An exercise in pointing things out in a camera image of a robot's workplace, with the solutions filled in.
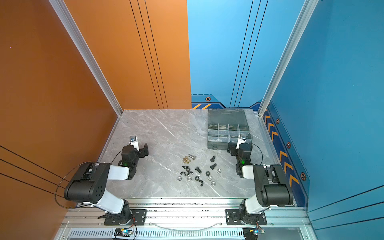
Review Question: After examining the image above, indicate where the circuit board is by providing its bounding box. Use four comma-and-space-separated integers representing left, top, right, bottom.
243, 228, 265, 240
113, 228, 135, 240

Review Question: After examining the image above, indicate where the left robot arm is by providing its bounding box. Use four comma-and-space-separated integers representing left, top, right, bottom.
64, 144, 149, 225

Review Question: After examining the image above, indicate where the black hex bolt middle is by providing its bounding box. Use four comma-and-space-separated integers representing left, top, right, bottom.
195, 167, 202, 174

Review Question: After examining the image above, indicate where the right circuit board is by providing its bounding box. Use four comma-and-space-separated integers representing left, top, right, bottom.
243, 228, 265, 240

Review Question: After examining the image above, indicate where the left aluminium frame post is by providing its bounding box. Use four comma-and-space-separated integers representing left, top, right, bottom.
49, 0, 123, 118

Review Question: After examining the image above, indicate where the black wing nut front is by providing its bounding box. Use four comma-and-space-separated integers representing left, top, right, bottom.
195, 176, 204, 187

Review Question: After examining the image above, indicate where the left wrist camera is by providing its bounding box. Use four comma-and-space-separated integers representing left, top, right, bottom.
130, 136, 139, 150

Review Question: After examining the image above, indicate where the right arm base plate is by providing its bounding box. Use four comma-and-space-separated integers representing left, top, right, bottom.
225, 209, 268, 226

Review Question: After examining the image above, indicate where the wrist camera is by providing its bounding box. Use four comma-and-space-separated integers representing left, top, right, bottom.
236, 134, 247, 150
130, 136, 139, 150

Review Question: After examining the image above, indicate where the clear plastic organizer box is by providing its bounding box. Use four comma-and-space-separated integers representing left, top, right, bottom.
207, 109, 253, 150

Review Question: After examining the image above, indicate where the aluminium frame post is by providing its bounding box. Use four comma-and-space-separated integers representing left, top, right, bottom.
258, 0, 319, 117
49, 0, 123, 118

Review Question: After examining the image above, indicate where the brass wing nut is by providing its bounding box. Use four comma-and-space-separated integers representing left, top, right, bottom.
183, 156, 191, 164

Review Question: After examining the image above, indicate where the left circuit board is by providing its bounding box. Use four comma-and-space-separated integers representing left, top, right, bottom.
113, 228, 135, 240

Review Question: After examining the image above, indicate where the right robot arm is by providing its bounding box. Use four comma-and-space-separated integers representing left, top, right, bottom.
227, 143, 294, 225

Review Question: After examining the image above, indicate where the front aluminium rail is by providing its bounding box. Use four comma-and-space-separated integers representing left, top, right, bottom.
55, 198, 316, 240

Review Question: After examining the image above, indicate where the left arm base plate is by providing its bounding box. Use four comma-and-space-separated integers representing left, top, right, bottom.
104, 209, 147, 227

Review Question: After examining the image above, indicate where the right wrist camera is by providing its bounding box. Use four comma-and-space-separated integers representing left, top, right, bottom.
236, 134, 247, 150

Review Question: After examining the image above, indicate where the right aluminium frame post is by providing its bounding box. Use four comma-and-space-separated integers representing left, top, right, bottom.
258, 0, 319, 117

